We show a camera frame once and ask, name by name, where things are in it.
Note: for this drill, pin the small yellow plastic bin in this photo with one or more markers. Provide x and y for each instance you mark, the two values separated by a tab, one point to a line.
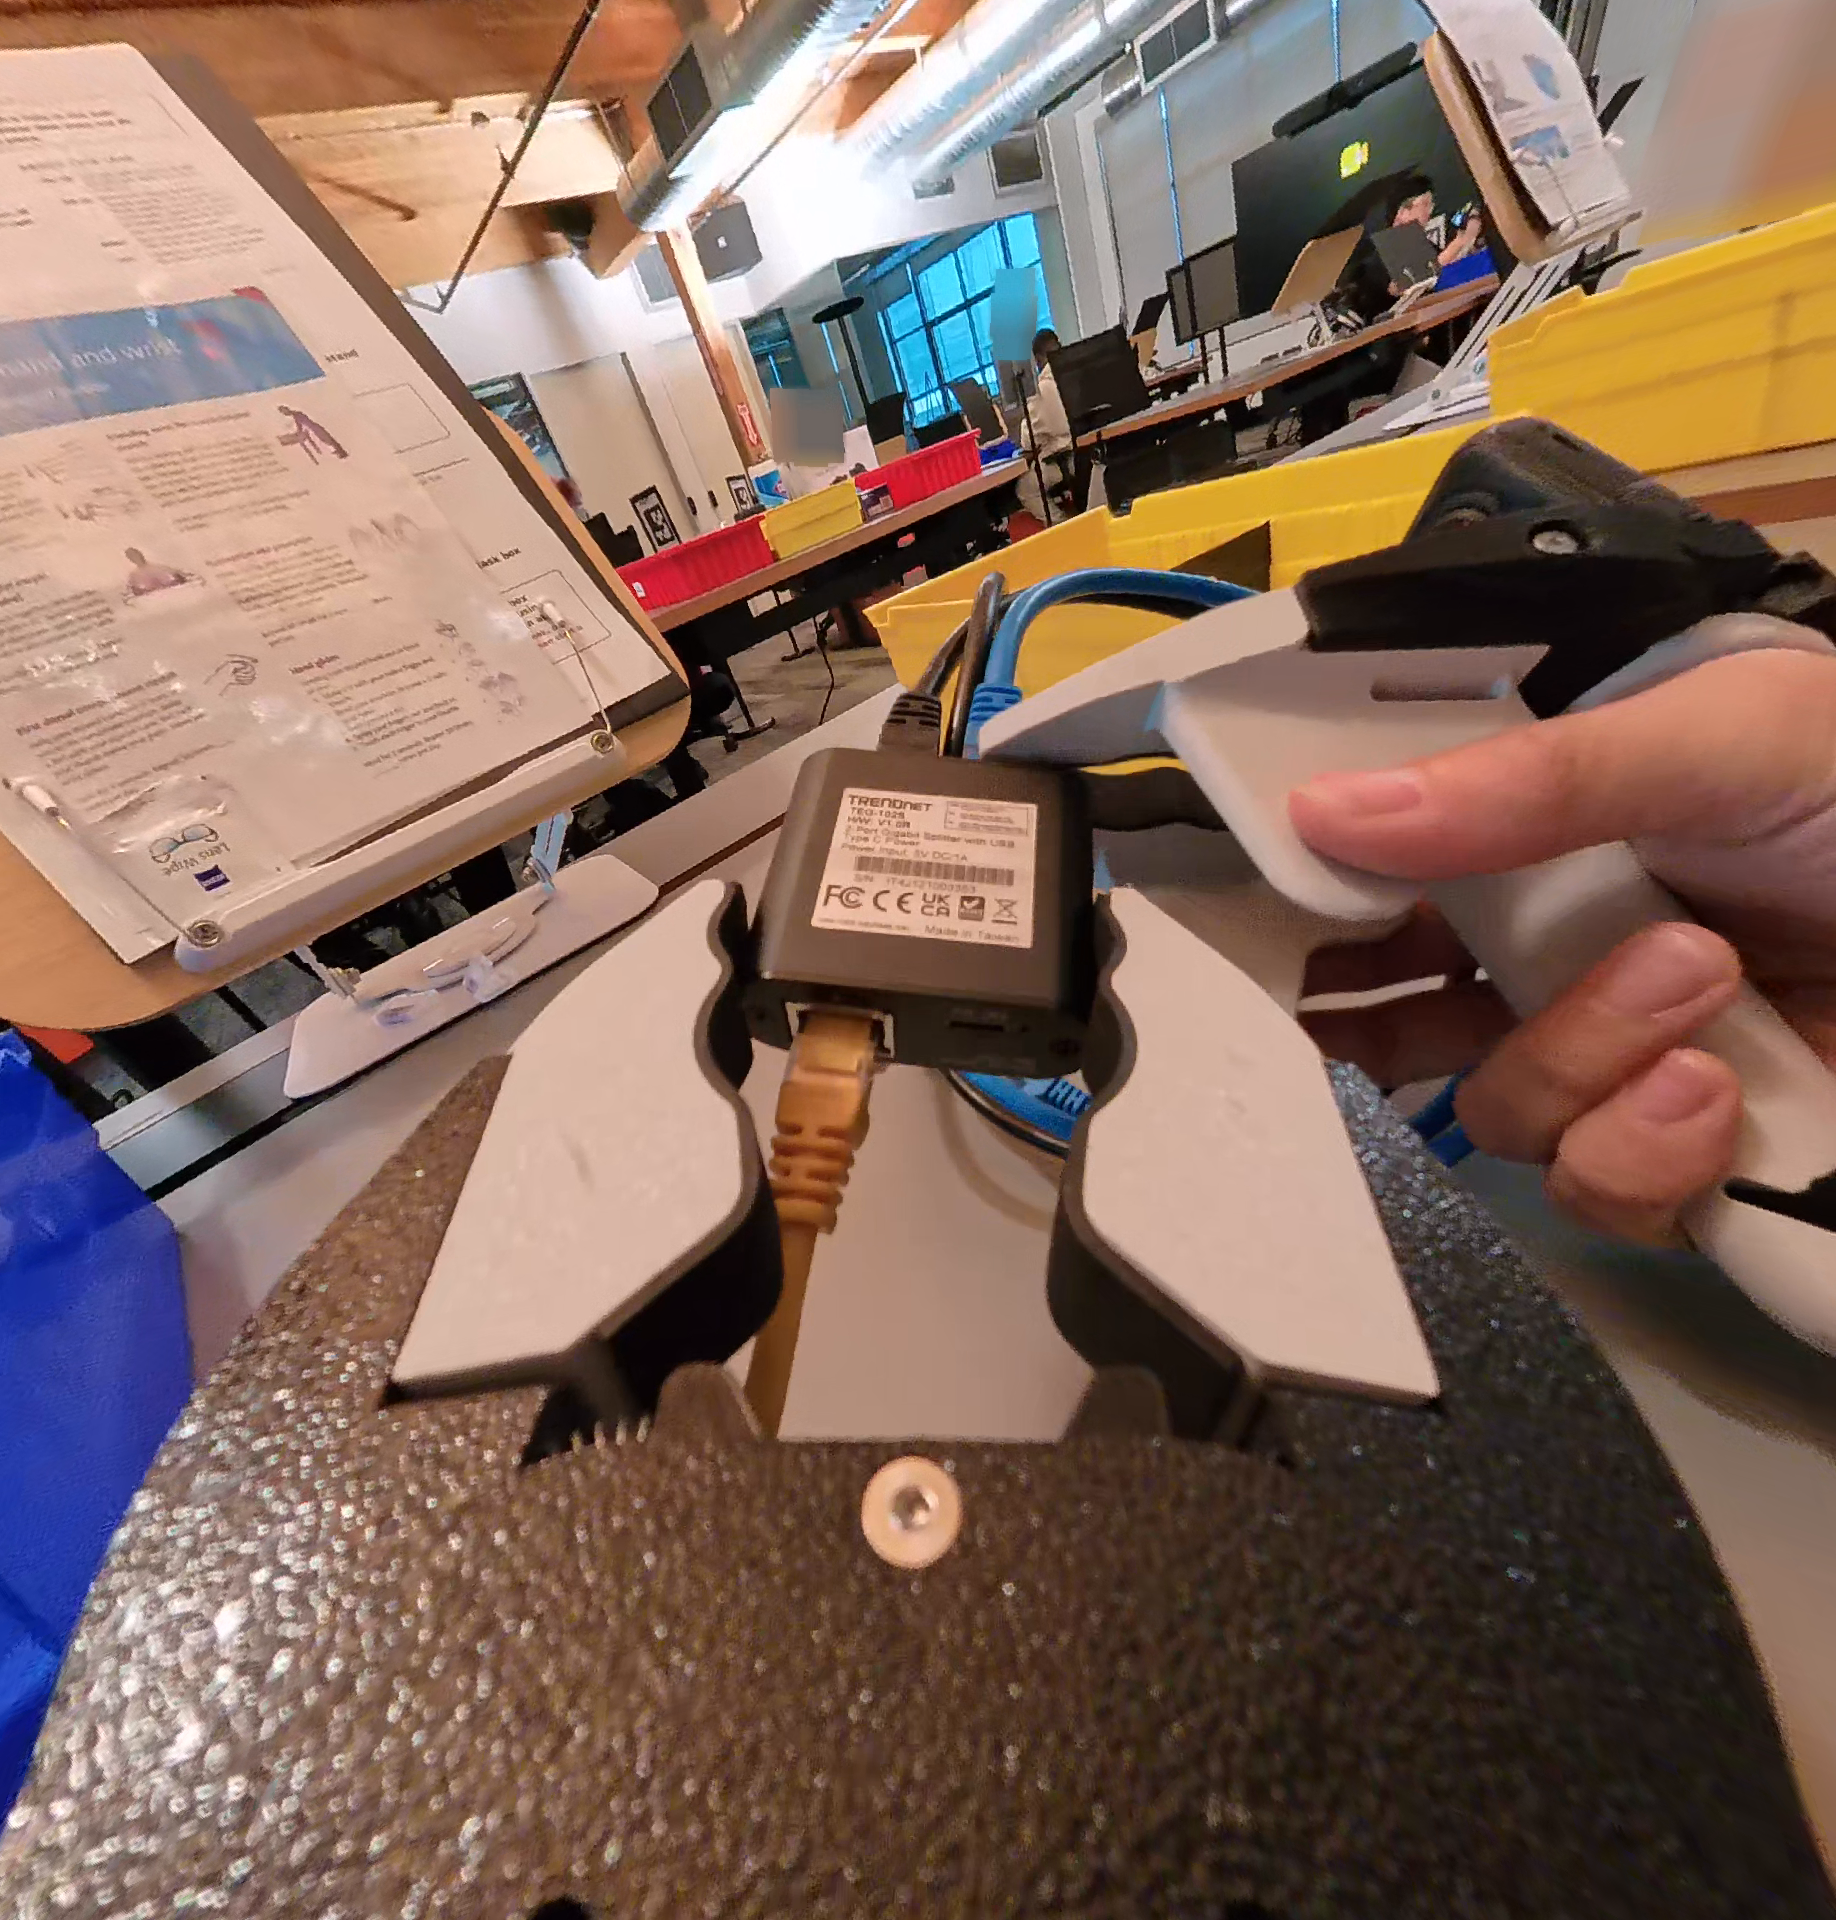
815	523

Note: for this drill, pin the person's right hand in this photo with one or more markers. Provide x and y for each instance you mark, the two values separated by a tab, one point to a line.
1758	813

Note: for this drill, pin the black wall speaker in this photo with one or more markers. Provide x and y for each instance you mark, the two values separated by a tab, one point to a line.
727	240

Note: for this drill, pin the grey desk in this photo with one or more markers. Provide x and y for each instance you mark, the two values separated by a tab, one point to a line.
933	1293

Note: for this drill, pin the black network splitter box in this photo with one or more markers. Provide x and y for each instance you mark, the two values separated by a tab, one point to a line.
917	870

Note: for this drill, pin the large black monitor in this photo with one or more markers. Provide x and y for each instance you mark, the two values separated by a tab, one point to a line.
1306	195

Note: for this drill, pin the long wooden table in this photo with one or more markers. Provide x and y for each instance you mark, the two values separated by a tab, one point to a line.
858	562

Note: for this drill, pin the white stand base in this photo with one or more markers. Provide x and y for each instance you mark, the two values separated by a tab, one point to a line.
559	915

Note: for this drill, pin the red plastic bin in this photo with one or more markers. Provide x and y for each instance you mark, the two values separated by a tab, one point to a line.
699	569
917	473

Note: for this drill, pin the black floor lamp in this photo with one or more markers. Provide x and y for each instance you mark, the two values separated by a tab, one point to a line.
846	360

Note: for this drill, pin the laminated instruction sheet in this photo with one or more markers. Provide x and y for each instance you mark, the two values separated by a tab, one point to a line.
257	573

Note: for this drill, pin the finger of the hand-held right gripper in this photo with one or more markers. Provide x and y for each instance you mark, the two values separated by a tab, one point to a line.
1279	737
1114	684

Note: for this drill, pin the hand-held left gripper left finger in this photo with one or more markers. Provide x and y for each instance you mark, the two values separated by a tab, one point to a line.
586	1186

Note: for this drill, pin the instruction sheet on stand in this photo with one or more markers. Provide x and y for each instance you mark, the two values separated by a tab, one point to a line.
48	929

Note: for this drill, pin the blue plastic bin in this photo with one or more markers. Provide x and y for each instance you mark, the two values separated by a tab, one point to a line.
48	1350

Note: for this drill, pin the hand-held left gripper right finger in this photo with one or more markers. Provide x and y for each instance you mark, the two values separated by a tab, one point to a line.
1231	1201

